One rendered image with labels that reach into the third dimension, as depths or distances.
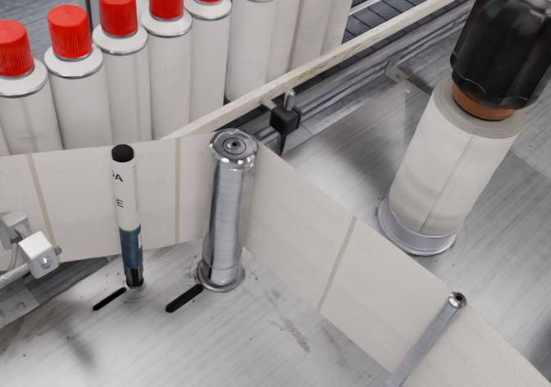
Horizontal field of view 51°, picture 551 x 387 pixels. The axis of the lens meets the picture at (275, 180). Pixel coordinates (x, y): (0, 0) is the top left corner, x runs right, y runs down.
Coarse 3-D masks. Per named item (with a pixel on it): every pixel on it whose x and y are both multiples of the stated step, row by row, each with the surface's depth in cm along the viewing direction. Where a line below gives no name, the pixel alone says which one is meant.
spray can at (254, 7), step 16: (240, 0) 63; (256, 0) 62; (272, 0) 63; (240, 16) 64; (256, 16) 64; (272, 16) 65; (240, 32) 66; (256, 32) 65; (272, 32) 67; (240, 48) 67; (256, 48) 67; (240, 64) 69; (256, 64) 69; (240, 80) 71; (256, 80) 71; (240, 96) 73
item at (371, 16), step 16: (384, 0) 96; (400, 0) 96; (416, 0) 97; (464, 0) 99; (352, 16) 91; (368, 16) 92; (384, 16) 93; (432, 16) 95; (352, 32) 89; (400, 32) 90; (368, 48) 86; (352, 64) 85; (320, 80) 80; (224, 96) 75; (256, 112) 74; (224, 128) 72
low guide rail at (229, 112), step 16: (432, 0) 91; (448, 0) 94; (400, 16) 87; (416, 16) 89; (368, 32) 83; (384, 32) 85; (336, 48) 79; (352, 48) 81; (304, 64) 76; (320, 64) 77; (336, 64) 80; (272, 80) 73; (288, 80) 74; (304, 80) 77; (256, 96) 71; (272, 96) 73; (224, 112) 68; (240, 112) 70; (192, 128) 66; (208, 128) 68
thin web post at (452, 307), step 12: (456, 300) 38; (444, 312) 39; (456, 312) 38; (432, 324) 40; (444, 324) 39; (420, 336) 42; (432, 336) 41; (420, 348) 43; (408, 360) 44; (420, 360) 44; (396, 372) 47; (408, 372) 46; (396, 384) 48
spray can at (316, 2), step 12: (300, 0) 71; (312, 0) 70; (324, 0) 70; (300, 12) 72; (312, 12) 71; (324, 12) 72; (300, 24) 73; (312, 24) 73; (324, 24) 74; (300, 36) 74; (312, 36) 74; (300, 48) 76; (312, 48) 76; (300, 60) 77
